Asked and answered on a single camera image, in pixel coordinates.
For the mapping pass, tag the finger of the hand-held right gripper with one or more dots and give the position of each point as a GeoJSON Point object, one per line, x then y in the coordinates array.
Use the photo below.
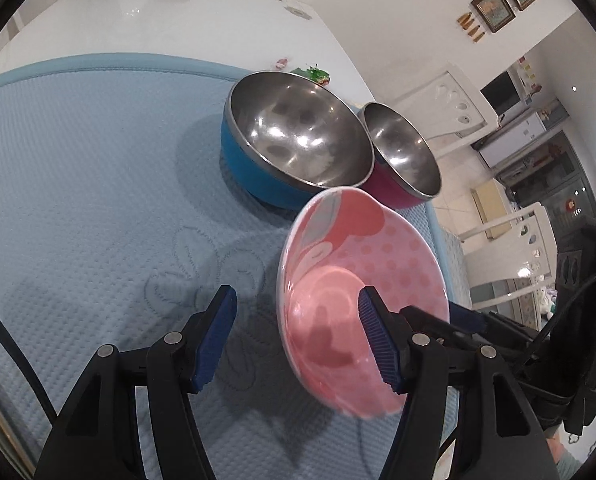
{"type": "Point", "coordinates": [430, 322]}
{"type": "Point", "coordinates": [465, 317]}

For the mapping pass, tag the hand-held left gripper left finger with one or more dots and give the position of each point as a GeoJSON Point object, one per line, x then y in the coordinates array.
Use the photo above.
{"type": "Point", "coordinates": [213, 340]}

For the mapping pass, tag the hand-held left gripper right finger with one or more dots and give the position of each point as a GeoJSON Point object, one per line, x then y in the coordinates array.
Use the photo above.
{"type": "Point", "coordinates": [378, 340]}

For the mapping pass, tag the pink dotted bowl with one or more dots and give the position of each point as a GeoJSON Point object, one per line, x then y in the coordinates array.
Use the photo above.
{"type": "Point", "coordinates": [338, 270]}

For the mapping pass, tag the magenta steel bowl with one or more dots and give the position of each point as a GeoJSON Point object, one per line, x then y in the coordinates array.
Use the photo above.
{"type": "Point", "coordinates": [398, 145]}

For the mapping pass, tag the blue steel bowl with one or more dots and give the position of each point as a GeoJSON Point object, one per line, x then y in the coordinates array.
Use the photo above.
{"type": "Point", "coordinates": [288, 125]}

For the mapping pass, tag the person's right forearm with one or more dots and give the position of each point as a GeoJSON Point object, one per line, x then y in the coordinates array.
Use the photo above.
{"type": "Point", "coordinates": [568, 465]}

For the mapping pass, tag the white dining chair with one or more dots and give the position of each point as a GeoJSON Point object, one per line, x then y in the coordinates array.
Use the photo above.
{"type": "Point", "coordinates": [538, 230]}
{"type": "Point", "coordinates": [453, 95]}

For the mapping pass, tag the dark glass display cabinet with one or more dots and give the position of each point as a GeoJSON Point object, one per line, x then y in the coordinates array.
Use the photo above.
{"type": "Point", "coordinates": [553, 170]}

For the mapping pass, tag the white low cabinet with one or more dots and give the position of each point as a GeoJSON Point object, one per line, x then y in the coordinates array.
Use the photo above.
{"type": "Point", "coordinates": [513, 140]}

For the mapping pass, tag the light blue quilted mat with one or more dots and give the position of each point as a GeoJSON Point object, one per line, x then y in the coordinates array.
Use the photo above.
{"type": "Point", "coordinates": [103, 185]}

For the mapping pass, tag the black television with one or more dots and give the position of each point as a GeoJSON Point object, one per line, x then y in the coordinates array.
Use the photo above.
{"type": "Point", "coordinates": [498, 91]}

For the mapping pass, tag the hanging tassel ornaments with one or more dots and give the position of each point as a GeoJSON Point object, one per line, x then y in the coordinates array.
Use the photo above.
{"type": "Point", "coordinates": [470, 27]}

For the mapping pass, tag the green candy wrapper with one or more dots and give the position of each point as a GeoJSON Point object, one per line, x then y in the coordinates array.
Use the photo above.
{"type": "Point", "coordinates": [318, 76]}

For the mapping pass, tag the pink candy wrapper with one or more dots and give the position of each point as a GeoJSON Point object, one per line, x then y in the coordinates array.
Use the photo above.
{"type": "Point", "coordinates": [281, 64]}

